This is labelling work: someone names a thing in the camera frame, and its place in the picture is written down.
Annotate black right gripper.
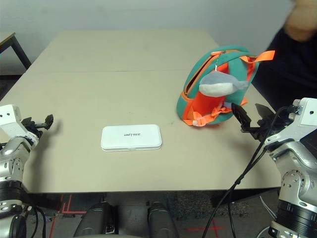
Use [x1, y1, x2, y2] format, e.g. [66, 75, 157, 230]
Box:
[231, 103, 290, 143]

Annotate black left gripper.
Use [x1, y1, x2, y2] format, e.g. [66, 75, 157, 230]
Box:
[21, 114, 54, 137]

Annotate teal and orange backpack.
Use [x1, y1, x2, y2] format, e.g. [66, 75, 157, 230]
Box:
[176, 44, 276, 127]

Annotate grey whale plush toy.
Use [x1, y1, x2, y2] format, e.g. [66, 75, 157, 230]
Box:
[199, 70, 249, 97]

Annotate white pencil case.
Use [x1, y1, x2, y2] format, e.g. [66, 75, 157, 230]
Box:
[100, 123, 163, 152]

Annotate bystander bare hand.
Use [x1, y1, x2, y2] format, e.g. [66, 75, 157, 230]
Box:
[283, 0, 317, 42]

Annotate bystander in dark clothing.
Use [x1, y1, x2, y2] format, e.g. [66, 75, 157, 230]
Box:
[251, 27, 317, 115]

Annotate black framed side table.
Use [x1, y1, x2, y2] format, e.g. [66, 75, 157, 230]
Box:
[0, 31, 32, 75]

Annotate speckled dark floor mat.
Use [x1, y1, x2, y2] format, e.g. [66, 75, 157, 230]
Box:
[168, 190, 248, 219]

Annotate dark robot left leg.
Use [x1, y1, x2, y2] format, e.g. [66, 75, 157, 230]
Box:
[74, 202, 117, 238]

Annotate dark robot leg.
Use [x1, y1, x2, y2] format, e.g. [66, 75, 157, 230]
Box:
[74, 202, 117, 238]
[147, 201, 179, 238]

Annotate dark robot right leg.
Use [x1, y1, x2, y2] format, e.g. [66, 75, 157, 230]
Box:
[147, 201, 179, 238]

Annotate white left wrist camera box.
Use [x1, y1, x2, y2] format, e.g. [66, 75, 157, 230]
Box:
[0, 104, 39, 146]

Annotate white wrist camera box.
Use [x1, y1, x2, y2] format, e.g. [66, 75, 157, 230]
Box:
[0, 104, 39, 146]
[293, 97, 317, 134]

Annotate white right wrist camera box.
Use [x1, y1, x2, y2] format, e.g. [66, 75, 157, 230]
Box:
[293, 97, 317, 134]

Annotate white floor cables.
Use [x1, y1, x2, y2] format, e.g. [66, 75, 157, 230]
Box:
[257, 195, 278, 238]

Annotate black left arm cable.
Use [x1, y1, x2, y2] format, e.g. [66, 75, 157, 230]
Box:
[23, 203, 48, 238]

